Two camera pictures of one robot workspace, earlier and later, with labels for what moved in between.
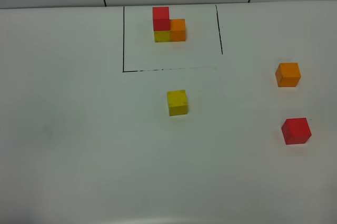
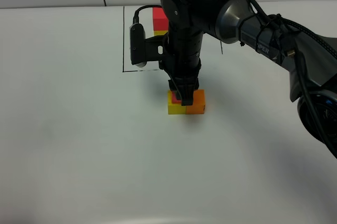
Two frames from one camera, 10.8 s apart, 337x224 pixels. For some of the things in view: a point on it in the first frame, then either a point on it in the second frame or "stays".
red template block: (161, 18) stays
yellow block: (177, 102) stays
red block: (296, 130) → (174, 100)
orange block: (287, 74) → (198, 104)
